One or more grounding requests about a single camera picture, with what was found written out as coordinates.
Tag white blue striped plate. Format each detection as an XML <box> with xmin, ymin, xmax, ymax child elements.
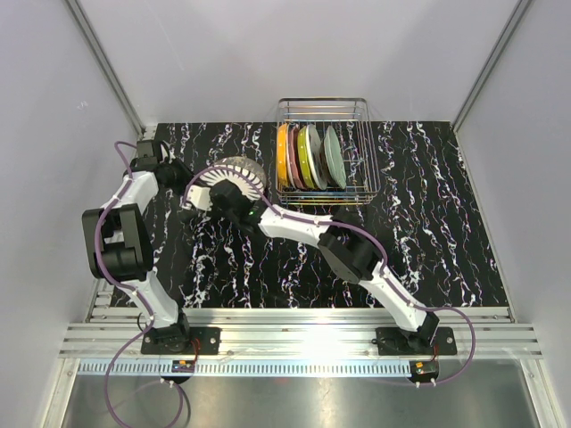
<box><xmin>197</xmin><ymin>163</ymin><xmax>268</xmax><ymax>201</ymax></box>

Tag grey reindeer snowflake plate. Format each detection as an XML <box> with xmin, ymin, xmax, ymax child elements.
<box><xmin>214</xmin><ymin>156</ymin><xmax>268</xmax><ymax>190</ymax></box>

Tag pink polka dot plate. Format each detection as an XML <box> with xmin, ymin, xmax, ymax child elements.
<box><xmin>287</xmin><ymin>124</ymin><xmax>305</xmax><ymax>190</ymax></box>

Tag yellow polka dot plate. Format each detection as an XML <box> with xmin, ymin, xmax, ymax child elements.
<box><xmin>276</xmin><ymin>123</ymin><xmax>289</xmax><ymax>187</ymax></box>

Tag lime green polka dot plate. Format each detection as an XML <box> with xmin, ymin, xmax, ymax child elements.
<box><xmin>297</xmin><ymin>125</ymin><xmax>318</xmax><ymax>190</ymax></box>

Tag white watermelon pattern plate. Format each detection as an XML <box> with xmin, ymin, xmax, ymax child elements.
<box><xmin>307</xmin><ymin>124</ymin><xmax>327</xmax><ymax>190</ymax></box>

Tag mint green floral plate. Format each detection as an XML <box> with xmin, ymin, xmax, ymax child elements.
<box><xmin>323</xmin><ymin>125</ymin><xmax>347</xmax><ymax>189</ymax></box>

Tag red floral plate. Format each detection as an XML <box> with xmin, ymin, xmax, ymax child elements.
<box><xmin>320</xmin><ymin>151</ymin><xmax>334</xmax><ymax>187</ymax></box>

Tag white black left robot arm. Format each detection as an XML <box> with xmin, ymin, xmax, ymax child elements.
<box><xmin>81</xmin><ymin>140</ymin><xmax>200</xmax><ymax>354</ymax></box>

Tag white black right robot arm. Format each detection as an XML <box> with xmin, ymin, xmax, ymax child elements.
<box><xmin>210</xmin><ymin>180</ymin><xmax>440</xmax><ymax>354</ymax></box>

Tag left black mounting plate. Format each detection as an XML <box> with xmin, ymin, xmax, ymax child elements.
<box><xmin>141</xmin><ymin>326</ymin><xmax>222</xmax><ymax>356</ymax></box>

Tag black mounting plate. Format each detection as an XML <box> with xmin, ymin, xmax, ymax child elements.
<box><xmin>371</xmin><ymin>327</ymin><xmax>458</xmax><ymax>356</ymax></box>
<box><xmin>141</xmin><ymin>326</ymin><xmax>222</xmax><ymax>356</ymax></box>

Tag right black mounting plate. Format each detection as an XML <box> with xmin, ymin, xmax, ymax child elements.
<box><xmin>371</xmin><ymin>327</ymin><xmax>458</xmax><ymax>356</ymax></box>

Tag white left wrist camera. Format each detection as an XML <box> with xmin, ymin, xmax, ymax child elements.
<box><xmin>160</xmin><ymin>141</ymin><xmax>175</xmax><ymax>163</ymax></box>

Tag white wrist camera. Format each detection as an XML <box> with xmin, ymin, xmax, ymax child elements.
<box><xmin>160</xmin><ymin>141</ymin><xmax>175</xmax><ymax>163</ymax></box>
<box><xmin>181</xmin><ymin>185</ymin><xmax>212</xmax><ymax>212</ymax></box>

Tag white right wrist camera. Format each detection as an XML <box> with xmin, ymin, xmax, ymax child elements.
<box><xmin>181</xmin><ymin>185</ymin><xmax>212</xmax><ymax>212</ymax></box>

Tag left aluminium frame post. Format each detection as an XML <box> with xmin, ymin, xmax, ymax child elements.
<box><xmin>62</xmin><ymin>0</ymin><xmax>147</xmax><ymax>138</ymax></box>

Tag aluminium frame post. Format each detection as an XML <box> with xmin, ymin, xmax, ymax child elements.
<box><xmin>451</xmin><ymin>0</ymin><xmax>534</xmax><ymax>133</ymax></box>
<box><xmin>62</xmin><ymin>0</ymin><xmax>147</xmax><ymax>138</ymax></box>

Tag metal wire dish rack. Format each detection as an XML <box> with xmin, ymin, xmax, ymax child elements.
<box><xmin>277</xmin><ymin>96</ymin><xmax>380</xmax><ymax>206</ymax></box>

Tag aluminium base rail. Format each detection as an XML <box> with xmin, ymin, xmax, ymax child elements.
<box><xmin>59</xmin><ymin>308</ymin><xmax>542</xmax><ymax>360</ymax></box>

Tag white slotted cable duct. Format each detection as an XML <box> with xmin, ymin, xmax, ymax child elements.
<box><xmin>79</xmin><ymin>358</ymin><xmax>411</xmax><ymax>378</ymax></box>

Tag right aluminium frame post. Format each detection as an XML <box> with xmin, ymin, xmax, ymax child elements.
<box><xmin>451</xmin><ymin>0</ymin><xmax>534</xmax><ymax>133</ymax></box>

